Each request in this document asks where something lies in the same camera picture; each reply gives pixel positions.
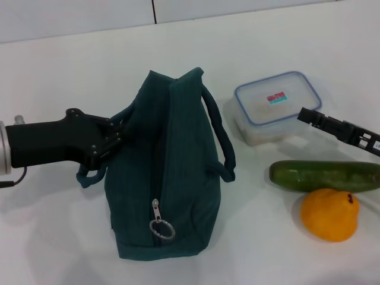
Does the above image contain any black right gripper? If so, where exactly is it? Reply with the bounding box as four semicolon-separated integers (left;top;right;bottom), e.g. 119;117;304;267
297;107;380;157

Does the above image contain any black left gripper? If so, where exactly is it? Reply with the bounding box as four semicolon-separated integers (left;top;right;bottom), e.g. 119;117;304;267
5;108;125;172

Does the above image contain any clear lunch box blue seal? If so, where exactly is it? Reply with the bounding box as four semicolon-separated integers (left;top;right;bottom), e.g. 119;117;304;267
224;70;323;147

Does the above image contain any green cucumber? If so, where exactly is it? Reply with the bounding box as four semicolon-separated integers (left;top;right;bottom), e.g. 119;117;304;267
269;160;380;193

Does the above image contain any dark teal fabric lunch bag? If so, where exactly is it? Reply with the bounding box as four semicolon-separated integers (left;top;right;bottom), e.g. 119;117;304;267
75;67;237;262

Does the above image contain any orange yellow pear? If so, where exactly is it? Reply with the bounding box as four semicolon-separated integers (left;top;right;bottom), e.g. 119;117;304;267
300;188;360;243

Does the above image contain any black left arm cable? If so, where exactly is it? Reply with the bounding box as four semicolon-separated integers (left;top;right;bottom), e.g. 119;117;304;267
0;166;29;188

